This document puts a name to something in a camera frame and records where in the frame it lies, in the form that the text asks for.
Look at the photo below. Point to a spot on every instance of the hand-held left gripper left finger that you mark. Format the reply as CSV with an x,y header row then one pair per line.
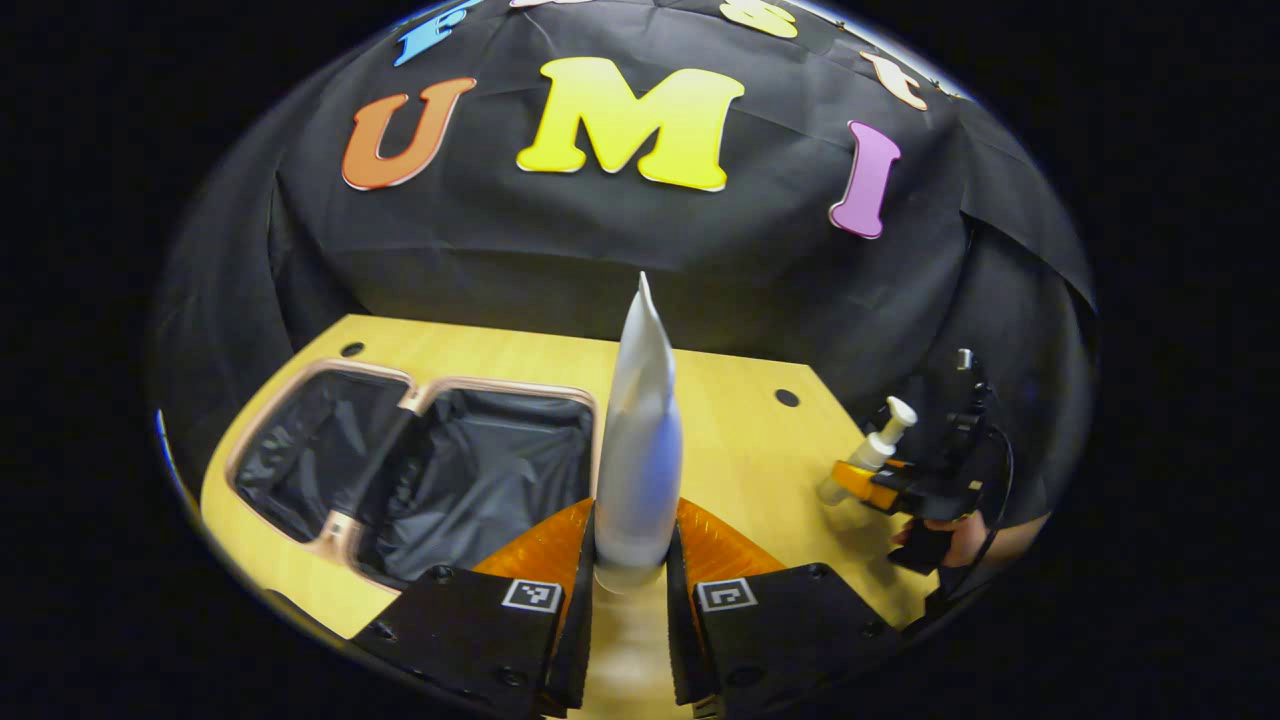
x,y
578,650

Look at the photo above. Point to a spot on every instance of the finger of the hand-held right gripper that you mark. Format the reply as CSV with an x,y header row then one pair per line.
x,y
865,485

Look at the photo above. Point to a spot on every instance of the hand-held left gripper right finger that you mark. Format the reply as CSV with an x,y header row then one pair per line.
x,y
682,650

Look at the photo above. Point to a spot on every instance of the white pump bottle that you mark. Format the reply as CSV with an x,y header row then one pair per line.
x,y
878,445

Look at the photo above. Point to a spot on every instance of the white squeeze tube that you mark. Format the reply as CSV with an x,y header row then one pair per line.
x,y
640,450

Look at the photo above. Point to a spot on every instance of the pink suitcase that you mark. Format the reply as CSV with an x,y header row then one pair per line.
x,y
480,470

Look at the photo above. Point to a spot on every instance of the black backdrop cloth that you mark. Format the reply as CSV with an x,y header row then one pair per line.
x,y
600,240

